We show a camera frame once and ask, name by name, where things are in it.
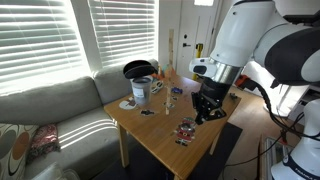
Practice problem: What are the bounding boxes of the upright wooden stick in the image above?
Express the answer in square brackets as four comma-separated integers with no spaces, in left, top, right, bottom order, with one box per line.
[166,29,174,115]

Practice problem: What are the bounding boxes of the wooden table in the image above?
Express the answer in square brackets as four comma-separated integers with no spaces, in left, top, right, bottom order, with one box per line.
[104,75,241,180]

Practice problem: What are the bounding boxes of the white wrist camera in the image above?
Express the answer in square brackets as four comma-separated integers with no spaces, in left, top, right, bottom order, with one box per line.
[189,57,217,78]

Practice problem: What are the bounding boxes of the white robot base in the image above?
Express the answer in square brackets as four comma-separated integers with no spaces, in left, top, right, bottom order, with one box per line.
[271,99,320,180]

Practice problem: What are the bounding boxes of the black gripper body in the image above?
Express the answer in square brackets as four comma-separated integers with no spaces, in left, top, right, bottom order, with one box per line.
[191,78,231,125]

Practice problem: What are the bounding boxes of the white front door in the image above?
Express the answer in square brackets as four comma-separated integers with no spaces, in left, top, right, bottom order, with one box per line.
[175,0,221,79]

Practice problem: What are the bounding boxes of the dark blue floor rug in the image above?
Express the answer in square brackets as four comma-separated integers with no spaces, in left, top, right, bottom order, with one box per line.
[93,123,242,180]

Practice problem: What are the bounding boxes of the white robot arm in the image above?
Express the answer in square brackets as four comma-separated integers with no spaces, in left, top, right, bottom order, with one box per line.
[189,0,320,124]

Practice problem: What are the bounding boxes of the small blue toy car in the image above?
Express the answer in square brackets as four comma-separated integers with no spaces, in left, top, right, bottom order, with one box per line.
[171,87,183,94]

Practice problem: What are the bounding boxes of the round paper coaster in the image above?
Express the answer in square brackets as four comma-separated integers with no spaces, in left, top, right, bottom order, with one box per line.
[119,100,137,110]

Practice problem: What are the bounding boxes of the black round lid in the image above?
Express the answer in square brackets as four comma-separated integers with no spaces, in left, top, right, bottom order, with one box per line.
[123,60,158,79]

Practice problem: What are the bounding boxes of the patterned circle cushion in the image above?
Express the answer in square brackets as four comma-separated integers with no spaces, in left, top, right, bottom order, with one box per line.
[0,124,38,180]

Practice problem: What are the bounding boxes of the grey fabric sofa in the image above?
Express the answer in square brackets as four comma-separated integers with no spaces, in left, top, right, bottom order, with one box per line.
[0,59,160,180]

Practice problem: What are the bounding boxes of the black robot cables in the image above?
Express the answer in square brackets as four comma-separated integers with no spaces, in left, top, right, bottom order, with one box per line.
[224,81,320,168]

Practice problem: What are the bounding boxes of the red patterned cloth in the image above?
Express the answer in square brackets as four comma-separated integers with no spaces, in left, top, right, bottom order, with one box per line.
[27,124,60,164]

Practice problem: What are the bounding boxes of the grey plastic container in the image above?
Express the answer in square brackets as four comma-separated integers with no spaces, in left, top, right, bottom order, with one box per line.
[131,76,152,105]

